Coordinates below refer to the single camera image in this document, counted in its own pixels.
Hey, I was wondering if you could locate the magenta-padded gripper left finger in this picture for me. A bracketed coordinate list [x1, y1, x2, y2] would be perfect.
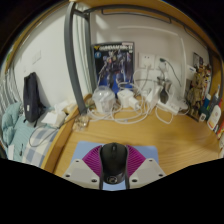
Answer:
[62, 144, 103, 190]

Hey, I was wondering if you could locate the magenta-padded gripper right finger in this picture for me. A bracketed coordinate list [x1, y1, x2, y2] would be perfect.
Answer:
[125, 144, 167, 190]

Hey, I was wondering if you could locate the black computer mouse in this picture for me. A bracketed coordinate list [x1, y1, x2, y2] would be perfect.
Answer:
[98, 142, 130, 185]

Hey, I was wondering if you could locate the light blue mouse pad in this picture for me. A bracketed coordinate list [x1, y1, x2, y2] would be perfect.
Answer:
[68, 140, 160, 192]

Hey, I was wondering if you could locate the small clear jar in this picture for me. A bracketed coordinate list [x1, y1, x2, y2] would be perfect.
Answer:
[73, 114, 89, 132]

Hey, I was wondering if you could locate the white cardboard box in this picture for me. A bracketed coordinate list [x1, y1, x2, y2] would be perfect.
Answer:
[41, 110, 67, 129]

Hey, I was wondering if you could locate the white power strip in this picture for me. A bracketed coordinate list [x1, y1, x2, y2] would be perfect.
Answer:
[156, 99, 188, 116]

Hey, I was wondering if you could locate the teal and checked bedding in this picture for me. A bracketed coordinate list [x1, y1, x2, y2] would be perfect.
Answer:
[1, 101, 61, 168]

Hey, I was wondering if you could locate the clear dome container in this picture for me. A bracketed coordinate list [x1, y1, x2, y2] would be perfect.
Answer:
[92, 85, 117, 114]

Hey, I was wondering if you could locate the white power adapter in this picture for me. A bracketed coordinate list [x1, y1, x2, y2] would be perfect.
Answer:
[117, 88, 139, 109]

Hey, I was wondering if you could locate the white red-pump lotion bottle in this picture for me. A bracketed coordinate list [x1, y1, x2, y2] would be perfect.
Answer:
[206, 99, 223, 132]

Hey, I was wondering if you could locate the black hanging bag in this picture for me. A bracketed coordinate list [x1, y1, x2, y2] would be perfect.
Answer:
[22, 72, 44, 124]

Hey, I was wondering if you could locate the metal cup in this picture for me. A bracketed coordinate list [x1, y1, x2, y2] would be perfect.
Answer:
[156, 77, 174, 104]

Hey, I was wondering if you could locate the white spray bottle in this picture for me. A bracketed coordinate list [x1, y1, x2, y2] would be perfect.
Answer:
[213, 84, 222, 104]

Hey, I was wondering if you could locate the robot model kit box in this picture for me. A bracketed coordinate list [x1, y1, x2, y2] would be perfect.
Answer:
[92, 41, 135, 94]

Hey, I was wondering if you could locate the colourful figure box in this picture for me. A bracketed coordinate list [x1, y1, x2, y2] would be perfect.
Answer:
[192, 52, 214, 121]

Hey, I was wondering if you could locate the white tangled cable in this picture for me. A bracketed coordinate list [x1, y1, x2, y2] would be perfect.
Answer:
[84, 64, 188, 126]

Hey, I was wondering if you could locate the black cable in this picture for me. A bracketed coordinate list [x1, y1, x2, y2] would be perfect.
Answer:
[159, 58, 183, 88]

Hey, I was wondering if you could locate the grey metal frame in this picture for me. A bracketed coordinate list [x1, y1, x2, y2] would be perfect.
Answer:
[63, 1, 224, 116]

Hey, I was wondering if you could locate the white wall socket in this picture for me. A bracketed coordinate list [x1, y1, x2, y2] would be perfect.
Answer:
[138, 52, 156, 70]
[155, 54, 171, 71]

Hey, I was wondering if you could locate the white wall-mounted box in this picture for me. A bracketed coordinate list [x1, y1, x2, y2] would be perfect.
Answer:
[185, 64, 197, 81]

